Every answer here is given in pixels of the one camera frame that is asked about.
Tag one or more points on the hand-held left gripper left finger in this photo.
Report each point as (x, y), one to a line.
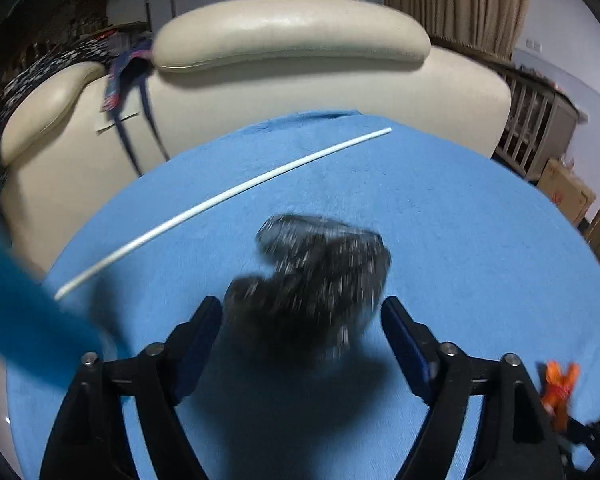
(200, 345)

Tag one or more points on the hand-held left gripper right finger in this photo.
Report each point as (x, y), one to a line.
(405, 350)

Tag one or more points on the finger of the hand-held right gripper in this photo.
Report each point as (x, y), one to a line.
(587, 435)

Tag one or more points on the dark grey speckled sock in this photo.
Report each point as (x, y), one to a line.
(320, 280)

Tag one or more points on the blue tablecloth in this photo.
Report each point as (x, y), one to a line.
(480, 260)

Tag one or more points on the thin white rod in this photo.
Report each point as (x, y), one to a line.
(220, 199)

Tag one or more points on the teal insulated bottle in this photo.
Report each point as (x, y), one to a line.
(25, 305)

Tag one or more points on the brown cardboard box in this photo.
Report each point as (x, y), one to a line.
(565, 190)

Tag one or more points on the slatted wooden cabinet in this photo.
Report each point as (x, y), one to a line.
(535, 110)

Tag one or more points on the blue red patterned garment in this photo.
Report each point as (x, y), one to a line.
(117, 75)

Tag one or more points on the black polka dot garment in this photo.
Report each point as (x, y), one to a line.
(10, 100)

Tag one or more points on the cream leather sofa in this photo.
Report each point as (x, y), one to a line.
(290, 35)

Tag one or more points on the beige curtain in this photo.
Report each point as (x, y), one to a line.
(455, 5)

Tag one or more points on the dark wooden shelf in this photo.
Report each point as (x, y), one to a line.
(55, 20)

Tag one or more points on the white wall outlet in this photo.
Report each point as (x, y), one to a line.
(533, 45)

